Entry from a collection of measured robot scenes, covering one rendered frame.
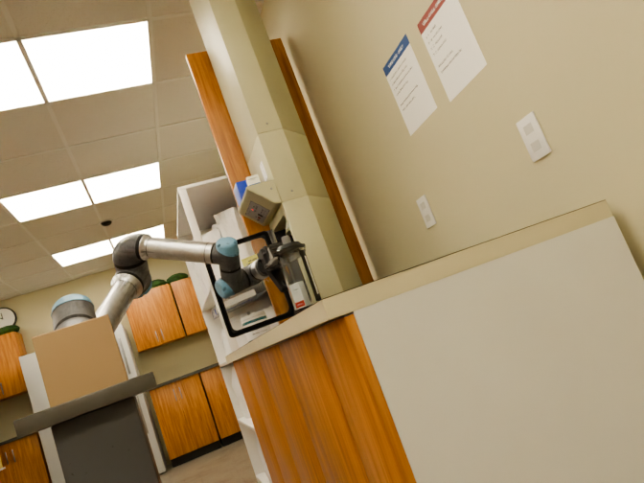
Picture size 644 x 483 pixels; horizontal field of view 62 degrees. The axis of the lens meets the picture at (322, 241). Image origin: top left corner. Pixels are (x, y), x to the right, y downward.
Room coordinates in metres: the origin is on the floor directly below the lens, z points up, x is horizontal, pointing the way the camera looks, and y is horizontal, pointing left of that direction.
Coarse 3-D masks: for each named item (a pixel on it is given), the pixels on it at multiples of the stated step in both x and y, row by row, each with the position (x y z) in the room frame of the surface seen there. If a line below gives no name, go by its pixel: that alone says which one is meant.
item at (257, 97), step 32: (192, 0) 2.29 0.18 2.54; (224, 0) 2.07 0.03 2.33; (224, 32) 2.06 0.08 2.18; (256, 32) 2.17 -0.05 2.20; (224, 64) 2.15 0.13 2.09; (256, 64) 2.08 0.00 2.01; (224, 96) 2.32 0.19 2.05; (256, 96) 2.07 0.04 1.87; (288, 96) 2.24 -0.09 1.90; (256, 128) 2.05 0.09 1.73; (288, 128) 2.13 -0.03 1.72
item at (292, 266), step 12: (276, 252) 1.69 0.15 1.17; (288, 252) 1.68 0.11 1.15; (288, 264) 1.69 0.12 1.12; (300, 264) 1.69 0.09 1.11; (288, 276) 1.69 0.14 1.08; (300, 276) 1.69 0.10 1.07; (288, 288) 1.71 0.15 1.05; (300, 288) 1.69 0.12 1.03; (300, 300) 1.69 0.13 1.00; (312, 300) 1.69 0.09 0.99
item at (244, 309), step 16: (256, 240) 2.32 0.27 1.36; (240, 256) 2.31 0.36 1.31; (256, 256) 2.32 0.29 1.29; (256, 288) 2.31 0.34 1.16; (272, 288) 2.32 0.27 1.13; (224, 304) 2.29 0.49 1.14; (240, 304) 2.30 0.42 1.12; (256, 304) 2.31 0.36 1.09; (272, 304) 2.32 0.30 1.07; (240, 320) 2.30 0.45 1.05; (256, 320) 2.31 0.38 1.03
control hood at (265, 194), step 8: (256, 184) 2.03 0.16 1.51; (264, 184) 2.04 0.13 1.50; (272, 184) 2.05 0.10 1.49; (248, 192) 2.04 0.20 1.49; (256, 192) 2.02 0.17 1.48; (264, 192) 2.03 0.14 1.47; (272, 192) 2.04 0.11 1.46; (248, 200) 2.12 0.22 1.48; (256, 200) 2.09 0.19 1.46; (264, 200) 2.06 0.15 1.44; (272, 200) 2.04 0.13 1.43; (280, 200) 2.05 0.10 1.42; (240, 208) 2.25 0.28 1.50; (272, 208) 2.10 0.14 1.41; (272, 216) 2.21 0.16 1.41; (264, 224) 2.32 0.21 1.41
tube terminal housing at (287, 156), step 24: (264, 144) 2.05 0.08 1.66; (288, 144) 2.09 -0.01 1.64; (264, 168) 2.11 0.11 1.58; (288, 168) 2.07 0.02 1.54; (312, 168) 2.21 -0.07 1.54; (288, 192) 2.06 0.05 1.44; (312, 192) 2.14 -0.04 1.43; (288, 216) 2.05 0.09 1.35; (312, 216) 2.08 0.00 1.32; (312, 240) 2.07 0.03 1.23; (336, 240) 2.18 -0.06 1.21; (312, 264) 2.06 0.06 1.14; (336, 264) 2.11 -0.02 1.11; (336, 288) 2.08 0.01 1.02
